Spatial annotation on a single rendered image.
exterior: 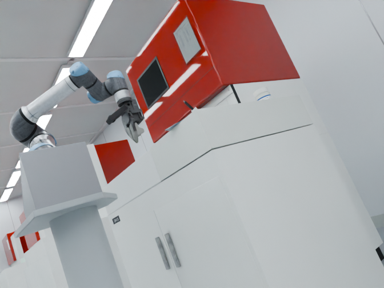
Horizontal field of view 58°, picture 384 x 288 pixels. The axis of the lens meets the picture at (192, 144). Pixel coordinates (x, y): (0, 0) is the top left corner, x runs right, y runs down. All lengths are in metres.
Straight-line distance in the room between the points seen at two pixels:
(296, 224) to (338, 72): 2.10
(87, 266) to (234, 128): 0.66
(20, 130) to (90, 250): 0.79
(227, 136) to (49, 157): 0.59
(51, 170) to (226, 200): 0.57
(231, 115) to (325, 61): 2.09
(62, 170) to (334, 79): 2.53
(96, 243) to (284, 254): 0.61
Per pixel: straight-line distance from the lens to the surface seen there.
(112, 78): 1.69
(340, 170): 2.31
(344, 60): 3.19
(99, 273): 1.18
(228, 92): 1.91
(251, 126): 1.30
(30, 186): 1.17
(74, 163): 1.22
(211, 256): 1.29
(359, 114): 3.15
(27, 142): 1.80
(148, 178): 1.48
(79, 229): 1.18
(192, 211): 1.28
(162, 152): 1.36
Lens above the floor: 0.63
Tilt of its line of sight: 11 degrees up
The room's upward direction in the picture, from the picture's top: 22 degrees counter-clockwise
